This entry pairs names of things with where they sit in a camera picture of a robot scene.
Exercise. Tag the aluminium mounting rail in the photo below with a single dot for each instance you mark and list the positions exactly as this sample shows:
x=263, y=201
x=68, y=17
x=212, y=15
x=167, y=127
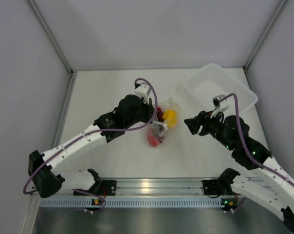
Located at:
x=128, y=186

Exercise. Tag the clear zip top bag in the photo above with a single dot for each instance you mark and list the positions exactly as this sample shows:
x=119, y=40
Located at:
x=160, y=127

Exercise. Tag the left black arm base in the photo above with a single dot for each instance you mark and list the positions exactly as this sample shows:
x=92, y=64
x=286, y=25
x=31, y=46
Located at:
x=103, y=188

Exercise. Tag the white slotted cable duct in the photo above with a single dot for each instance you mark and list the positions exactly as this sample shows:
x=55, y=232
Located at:
x=115, y=202

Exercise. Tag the yellow fake bell pepper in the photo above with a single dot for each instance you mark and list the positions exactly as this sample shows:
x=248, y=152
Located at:
x=170, y=118

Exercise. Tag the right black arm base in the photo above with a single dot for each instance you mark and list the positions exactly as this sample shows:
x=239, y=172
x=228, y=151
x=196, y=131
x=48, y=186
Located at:
x=212, y=187

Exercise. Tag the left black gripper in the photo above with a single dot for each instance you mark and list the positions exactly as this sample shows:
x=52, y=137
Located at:
x=150, y=111

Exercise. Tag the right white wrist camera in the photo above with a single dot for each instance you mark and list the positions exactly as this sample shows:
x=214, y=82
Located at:
x=221, y=104

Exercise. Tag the red fake strawberry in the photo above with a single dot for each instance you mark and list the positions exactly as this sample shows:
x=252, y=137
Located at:
x=153, y=138

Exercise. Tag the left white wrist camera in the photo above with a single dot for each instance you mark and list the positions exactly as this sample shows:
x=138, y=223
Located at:
x=142, y=91

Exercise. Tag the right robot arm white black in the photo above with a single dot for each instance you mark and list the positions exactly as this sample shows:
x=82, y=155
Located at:
x=233, y=134

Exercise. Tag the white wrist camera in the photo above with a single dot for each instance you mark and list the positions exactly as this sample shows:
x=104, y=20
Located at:
x=221, y=104
x=142, y=91

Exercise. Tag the purple fake grapes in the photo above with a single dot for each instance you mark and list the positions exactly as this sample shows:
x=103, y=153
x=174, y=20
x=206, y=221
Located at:
x=160, y=114

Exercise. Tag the white plastic basket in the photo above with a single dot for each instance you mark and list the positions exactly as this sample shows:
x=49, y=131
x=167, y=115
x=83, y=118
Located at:
x=210, y=81

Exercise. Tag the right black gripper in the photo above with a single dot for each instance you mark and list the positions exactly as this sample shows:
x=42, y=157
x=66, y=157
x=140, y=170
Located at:
x=194, y=123

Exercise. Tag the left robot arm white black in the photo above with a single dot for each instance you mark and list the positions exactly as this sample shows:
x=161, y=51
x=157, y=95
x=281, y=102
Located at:
x=46, y=170

